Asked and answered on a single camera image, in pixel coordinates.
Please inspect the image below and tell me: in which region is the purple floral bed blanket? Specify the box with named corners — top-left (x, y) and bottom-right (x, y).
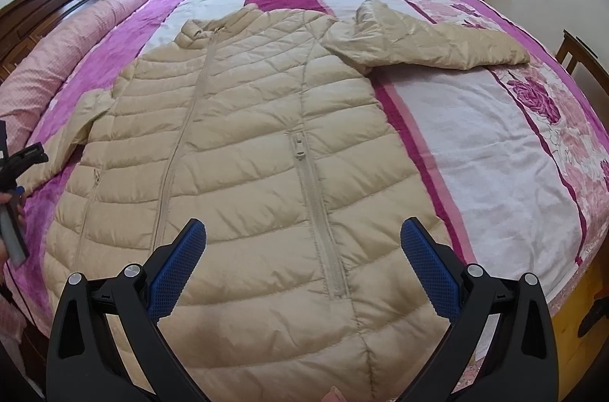
top-left (4, 0), bottom-right (609, 365)

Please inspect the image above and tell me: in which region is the left hand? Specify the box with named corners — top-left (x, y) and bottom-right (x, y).
top-left (1, 191), bottom-right (29, 268)

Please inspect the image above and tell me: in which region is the wooden chair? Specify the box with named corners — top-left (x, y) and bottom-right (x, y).
top-left (555, 30), bottom-right (609, 93)

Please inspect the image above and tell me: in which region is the pink rolled quilt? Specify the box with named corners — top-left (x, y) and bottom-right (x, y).
top-left (0, 0), bottom-right (148, 153)

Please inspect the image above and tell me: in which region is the beige quilted down jacket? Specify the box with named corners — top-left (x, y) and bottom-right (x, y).
top-left (22, 0), bottom-right (529, 401)

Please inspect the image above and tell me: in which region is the dark wooden headboard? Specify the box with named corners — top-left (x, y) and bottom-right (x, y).
top-left (0, 0), bottom-right (99, 82)

